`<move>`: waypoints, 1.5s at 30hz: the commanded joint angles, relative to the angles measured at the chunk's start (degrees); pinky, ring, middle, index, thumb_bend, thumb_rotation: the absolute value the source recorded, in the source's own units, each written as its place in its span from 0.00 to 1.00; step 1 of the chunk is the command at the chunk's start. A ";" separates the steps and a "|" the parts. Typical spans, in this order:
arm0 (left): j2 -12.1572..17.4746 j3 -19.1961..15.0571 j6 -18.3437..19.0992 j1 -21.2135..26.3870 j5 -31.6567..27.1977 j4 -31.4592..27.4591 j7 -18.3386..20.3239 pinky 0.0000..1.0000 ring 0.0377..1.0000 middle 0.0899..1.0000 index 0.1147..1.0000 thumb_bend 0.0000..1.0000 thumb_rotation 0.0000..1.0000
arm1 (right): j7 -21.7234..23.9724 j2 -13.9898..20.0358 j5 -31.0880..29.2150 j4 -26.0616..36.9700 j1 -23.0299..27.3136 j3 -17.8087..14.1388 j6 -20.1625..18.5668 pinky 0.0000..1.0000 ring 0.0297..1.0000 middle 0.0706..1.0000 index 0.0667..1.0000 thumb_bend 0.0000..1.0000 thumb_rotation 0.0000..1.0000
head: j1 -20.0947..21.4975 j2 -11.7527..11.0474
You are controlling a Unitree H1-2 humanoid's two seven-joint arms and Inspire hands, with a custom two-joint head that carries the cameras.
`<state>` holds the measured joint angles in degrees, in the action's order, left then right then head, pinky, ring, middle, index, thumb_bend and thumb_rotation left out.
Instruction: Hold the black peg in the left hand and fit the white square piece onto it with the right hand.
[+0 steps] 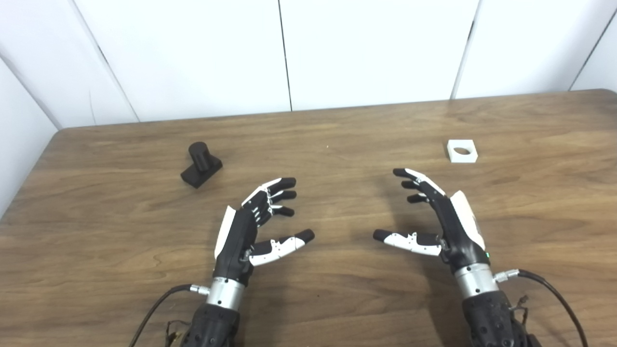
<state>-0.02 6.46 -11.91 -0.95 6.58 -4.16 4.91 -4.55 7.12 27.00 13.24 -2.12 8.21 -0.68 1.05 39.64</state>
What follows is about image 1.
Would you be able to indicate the black peg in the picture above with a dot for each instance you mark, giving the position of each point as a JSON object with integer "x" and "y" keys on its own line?
{"x": 198, "y": 156}

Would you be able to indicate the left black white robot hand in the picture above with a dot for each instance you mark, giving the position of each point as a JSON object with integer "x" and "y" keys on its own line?
{"x": 234, "y": 241}

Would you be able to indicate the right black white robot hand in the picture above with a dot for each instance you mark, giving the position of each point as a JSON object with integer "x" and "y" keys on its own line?
{"x": 458, "y": 236}

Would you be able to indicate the white square piece with hole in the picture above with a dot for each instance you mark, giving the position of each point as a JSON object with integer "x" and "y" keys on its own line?
{"x": 462, "y": 159}

